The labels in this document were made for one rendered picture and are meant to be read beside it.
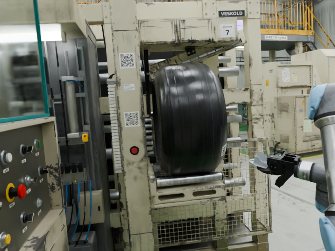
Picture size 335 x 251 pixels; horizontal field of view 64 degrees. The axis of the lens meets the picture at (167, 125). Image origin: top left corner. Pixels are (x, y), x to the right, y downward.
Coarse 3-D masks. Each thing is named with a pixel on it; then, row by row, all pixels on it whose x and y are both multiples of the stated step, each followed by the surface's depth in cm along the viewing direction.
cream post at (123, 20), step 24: (120, 0) 130; (120, 24) 131; (120, 48) 132; (120, 72) 133; (120, 96) 134; (120, 120) 135; (144, 120) 136; (144, 144) 137; (144, 168) 138; (144, 192) 139; (144, 216) 140; (144, 240) 141
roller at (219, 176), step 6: (192, 174) 136; (198, 174) 135; (204, 174) 135; (210, 174) 135; (216, 174) 136; (222, 174) 136; (162, 180) 132; (168, 180) 132; (174, 180) 133; (180, 180) 133; (186, 180) 133; (192, 180) 134; (198, 180) 134; (204, 180) 135; (210, 180) 135; (216, 180) 136; (162, 186) 133
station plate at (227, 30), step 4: (220, 24) 163; (224, 24) 164; (228, 24) 164; (232, 24) 164; (220, 28) 163; (224, 28) 164; (228, 28) 164; (232, 28) 164; (220, 32) 164; (224, 32) 164; (228, 32) 164; (232, 32) 165; (224, 36) 164; (228, 36) 164; (232, 36) 165
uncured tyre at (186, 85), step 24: (168, 72) 127; (192, 72) 127; (168, 96) 119; (192, 96) 119; (216, 96) 121; (168, 120) 118; (192, 120) 117; (216, 120) 119; (168, 144) 120; (192, 144) 120; (216, 144) 121; (168, 168) 130; (192, 168) 129
